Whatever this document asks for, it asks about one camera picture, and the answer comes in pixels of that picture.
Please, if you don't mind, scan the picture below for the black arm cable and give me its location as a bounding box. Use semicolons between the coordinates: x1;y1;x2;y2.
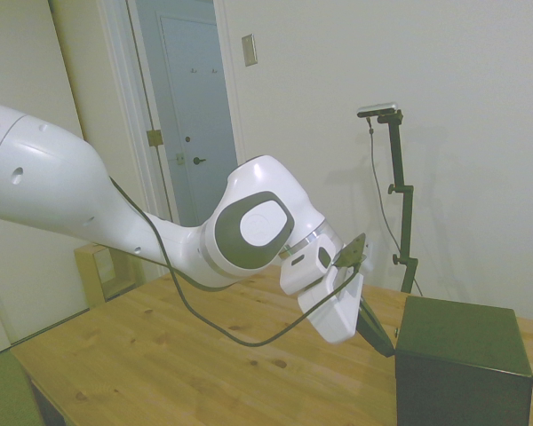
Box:
107;176;364;348

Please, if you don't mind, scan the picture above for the pale blue door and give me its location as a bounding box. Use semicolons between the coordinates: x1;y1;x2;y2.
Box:
158;12;239;226

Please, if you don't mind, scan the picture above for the thin grey camera cable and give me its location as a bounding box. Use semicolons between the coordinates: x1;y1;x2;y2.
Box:
366;115;403;264

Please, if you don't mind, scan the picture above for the beige wall switch plate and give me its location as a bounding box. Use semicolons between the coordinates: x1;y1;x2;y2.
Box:
241;34;259;68

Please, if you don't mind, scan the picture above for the black drawer cabinet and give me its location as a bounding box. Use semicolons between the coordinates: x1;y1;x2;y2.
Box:
394;296;533;426

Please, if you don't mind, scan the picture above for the green upholstered seat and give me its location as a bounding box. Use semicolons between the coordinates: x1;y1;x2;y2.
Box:
0;349;42;426

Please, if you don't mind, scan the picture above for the grey stand-mounted camera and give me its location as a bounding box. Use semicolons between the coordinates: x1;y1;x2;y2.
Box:
356;102;402;119

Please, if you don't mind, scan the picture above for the dark wrist camera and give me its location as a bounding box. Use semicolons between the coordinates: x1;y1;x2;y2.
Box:
336;233;368;270

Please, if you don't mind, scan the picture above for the dark camera stand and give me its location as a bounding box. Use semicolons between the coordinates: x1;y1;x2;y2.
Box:
376;110;424;295

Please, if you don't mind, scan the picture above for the light wooden box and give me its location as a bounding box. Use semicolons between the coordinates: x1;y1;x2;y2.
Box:
73;242;146;308

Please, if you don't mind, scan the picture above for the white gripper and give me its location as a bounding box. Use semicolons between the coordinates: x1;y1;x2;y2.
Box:
297;269;394;358

